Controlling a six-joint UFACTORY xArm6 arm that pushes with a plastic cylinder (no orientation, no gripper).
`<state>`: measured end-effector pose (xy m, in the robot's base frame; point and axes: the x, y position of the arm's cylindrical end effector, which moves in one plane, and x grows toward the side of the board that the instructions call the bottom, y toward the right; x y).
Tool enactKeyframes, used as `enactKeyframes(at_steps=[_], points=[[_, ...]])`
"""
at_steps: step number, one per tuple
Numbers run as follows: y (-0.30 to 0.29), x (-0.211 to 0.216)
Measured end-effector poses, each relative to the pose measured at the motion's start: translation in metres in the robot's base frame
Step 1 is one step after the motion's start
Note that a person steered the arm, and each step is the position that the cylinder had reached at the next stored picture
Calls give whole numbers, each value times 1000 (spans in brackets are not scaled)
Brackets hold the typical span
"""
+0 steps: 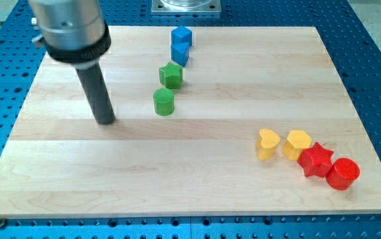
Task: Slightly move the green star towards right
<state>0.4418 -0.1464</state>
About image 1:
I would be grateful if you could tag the red cylinder block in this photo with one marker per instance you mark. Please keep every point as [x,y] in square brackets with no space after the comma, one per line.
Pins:
[342,174]

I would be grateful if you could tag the red star block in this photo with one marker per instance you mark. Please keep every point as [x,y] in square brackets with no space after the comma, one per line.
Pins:
[316,160]

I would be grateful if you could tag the blue cube block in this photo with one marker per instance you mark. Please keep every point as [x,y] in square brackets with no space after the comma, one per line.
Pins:
[181,34]

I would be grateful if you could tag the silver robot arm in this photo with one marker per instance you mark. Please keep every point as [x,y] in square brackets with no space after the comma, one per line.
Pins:
[72,31]

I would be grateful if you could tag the wooden board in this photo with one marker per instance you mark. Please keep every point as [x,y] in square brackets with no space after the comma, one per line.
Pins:
[200,160]

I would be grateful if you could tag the yellow heart block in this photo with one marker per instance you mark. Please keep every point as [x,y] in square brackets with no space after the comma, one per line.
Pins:
[267,143]

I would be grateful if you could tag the blue triangular block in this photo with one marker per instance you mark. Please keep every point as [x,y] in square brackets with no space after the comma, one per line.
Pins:
[180,53]

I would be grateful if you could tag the green cylinder block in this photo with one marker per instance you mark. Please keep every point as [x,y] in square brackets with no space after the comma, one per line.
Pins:
[164,101]

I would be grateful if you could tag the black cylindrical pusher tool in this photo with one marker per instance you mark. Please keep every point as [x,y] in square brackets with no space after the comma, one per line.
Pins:
[93,84]

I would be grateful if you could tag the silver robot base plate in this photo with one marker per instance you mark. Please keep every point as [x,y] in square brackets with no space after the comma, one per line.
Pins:
[185,6]

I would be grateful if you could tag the yellow pentagon block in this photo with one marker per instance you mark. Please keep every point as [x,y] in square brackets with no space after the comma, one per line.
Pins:
[296,141]

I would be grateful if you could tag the green star block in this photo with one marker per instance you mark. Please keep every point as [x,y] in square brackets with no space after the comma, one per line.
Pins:
[171,76]

